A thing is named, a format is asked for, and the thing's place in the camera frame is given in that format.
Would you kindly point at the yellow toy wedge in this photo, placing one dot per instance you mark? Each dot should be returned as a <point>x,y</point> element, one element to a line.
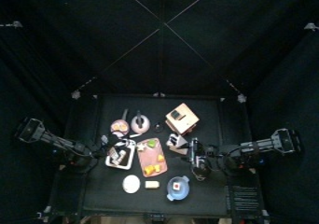
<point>160,158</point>

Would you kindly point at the white rectangular tray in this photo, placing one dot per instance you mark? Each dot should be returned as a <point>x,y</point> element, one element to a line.
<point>132,153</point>

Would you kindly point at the white star toy piece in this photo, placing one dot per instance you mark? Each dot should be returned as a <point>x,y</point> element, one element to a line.
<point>140,146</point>

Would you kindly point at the blue toy bowl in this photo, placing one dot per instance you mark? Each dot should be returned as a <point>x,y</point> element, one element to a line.
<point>183,193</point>

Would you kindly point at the white sushi roll piece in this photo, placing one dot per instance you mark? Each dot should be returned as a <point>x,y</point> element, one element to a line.
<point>121,156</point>

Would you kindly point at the black printed label sticker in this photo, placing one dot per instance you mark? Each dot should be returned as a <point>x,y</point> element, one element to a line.
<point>244,198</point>

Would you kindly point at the metal frame bracket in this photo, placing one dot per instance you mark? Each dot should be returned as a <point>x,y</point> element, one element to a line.
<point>74,94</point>
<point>241,98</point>
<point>309,26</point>
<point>157,94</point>
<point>16,24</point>

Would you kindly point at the small white stick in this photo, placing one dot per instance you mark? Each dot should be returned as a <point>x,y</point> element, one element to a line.
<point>135,136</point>

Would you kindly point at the pink toy frying pan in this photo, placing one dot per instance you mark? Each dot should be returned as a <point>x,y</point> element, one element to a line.
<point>119,126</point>

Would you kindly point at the small black toy utensil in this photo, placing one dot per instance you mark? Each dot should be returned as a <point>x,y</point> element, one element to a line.
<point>157,127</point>

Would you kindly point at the yellow toy food chunk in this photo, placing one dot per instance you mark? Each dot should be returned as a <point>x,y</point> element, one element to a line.
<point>157,168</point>

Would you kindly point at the white round plate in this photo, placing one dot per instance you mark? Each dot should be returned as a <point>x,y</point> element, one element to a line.
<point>131,184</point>

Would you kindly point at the toasted toy bread slice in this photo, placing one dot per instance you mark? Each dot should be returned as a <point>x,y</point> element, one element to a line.
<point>116,127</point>
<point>123,127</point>

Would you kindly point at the orange toy food chunk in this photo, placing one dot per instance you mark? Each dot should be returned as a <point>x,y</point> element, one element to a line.
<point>148,170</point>

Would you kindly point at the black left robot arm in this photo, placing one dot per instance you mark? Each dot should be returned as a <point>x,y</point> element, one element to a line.
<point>45,137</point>

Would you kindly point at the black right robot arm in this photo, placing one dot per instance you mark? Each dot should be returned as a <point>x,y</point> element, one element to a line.
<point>257,146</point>

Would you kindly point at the green toy vegetable piece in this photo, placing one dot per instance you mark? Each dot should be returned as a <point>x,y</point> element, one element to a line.
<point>152,143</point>

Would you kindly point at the pink cutting board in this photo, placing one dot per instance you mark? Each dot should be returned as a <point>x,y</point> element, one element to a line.
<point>147,156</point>

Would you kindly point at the pale yellow toy block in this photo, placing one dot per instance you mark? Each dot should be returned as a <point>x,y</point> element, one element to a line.
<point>152,184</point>

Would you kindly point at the nigiri sushi piece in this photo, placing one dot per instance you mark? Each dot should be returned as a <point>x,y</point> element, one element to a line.
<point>112,153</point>

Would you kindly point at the wooden toy toaster box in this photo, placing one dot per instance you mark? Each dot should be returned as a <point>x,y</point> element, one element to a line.
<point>184,119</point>

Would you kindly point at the wooden toy knife block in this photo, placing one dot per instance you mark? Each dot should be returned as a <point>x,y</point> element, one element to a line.
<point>180,151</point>

